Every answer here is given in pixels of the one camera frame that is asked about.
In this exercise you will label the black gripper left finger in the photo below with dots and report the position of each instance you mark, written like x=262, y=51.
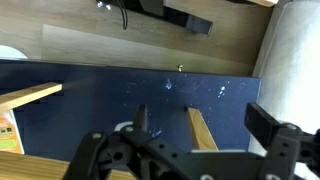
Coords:
x=140, y=121

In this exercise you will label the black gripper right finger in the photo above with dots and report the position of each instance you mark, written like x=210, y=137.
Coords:
x=262, y=127

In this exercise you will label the grey fabric sofa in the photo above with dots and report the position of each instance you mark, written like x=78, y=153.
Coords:
x=288, y=64

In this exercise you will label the orange green book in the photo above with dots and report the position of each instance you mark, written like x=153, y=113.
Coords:
x=10, y=139

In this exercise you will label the wooden side table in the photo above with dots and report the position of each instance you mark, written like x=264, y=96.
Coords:
x=15, y=166

